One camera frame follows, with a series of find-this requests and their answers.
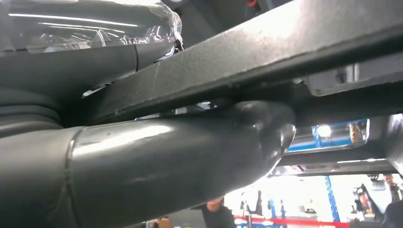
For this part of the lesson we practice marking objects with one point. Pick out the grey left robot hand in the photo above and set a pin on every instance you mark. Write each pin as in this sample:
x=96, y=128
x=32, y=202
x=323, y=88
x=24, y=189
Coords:
x=157, y=163

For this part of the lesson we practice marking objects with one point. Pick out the person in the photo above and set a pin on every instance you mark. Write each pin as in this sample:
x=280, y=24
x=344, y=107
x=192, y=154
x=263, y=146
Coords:
x=217, y=217

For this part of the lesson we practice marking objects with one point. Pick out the red barrier belt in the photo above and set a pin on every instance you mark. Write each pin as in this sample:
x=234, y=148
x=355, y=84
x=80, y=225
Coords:
x=299, y=222

